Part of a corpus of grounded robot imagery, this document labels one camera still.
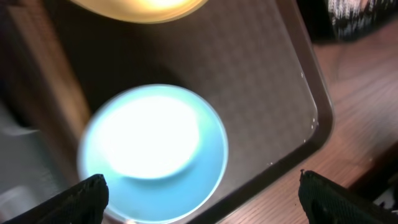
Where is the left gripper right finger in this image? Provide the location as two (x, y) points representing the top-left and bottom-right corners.
(298, 170), (397, 224)

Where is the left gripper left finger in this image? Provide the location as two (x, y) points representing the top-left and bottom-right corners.
(4, 174), (109, 224)

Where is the rice food waste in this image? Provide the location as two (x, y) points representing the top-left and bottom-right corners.
(327, 0), (388, 41)

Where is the grey plastic dishwasher rack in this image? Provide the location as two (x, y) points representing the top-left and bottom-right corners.
(1, 103), (68, 223)

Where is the black waste tray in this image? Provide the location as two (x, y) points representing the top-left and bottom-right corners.
(297, 0), (397, 44)

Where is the light blue bowl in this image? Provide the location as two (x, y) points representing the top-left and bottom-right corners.
(76, 84), (229, 223)

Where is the dark brown serving tray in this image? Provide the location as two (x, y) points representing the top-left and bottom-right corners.
(44, 1), (333, 223)

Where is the yellow round plate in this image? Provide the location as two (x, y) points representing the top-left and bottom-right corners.
(72, 0), (206, 24)

